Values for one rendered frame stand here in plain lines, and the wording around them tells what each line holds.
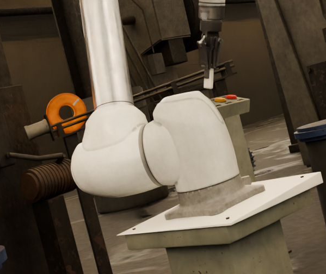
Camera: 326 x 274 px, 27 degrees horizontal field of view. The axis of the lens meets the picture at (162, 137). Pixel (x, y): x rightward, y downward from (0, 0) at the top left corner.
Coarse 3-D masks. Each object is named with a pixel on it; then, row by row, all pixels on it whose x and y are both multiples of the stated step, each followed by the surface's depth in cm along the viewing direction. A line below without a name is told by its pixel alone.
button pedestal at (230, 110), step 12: (228, 108) 241; (240, 108) 248; (228, 120) 242; (240, 120) 248; (240, 132) 246; (240, 144) 245; (240, 156) 244; (240, 168) 243; (252, 168) 248; (252, 180) 247; (288, 252) 248
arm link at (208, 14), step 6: (204, 6) 229; (210, 6) 228; (216, 6) 228; (222, 6) 229; (204, 12) 230; (210, 12) 229; (216, 12) 229; (222, 12) 230; (204, 18) 230; (210, 18) 229; (216, 18) 229; (222, 18) 231
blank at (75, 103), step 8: (56, 96) 267; (64, 96) 268; (72, 96) 269; (48, 104) 266; (56, 104) 267; (64, 104) 268; (72, 104) 269; (80, 104) 269; (48, 112) 266; (56, 112) 266; (80, 112) 269; (56, 120) 266; (72, 120) 268; (72, 128) 268
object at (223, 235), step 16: (304, 192) 159; (272, 208) 149; (288, 208) 153; (240, 224) 141; (256, 224) 145; (128, 240) 160; (144, 240) 156; (160, 240) 152; (176, 240) 149; (192, 240) 145; (208, 240) 142; (224, 240) 139
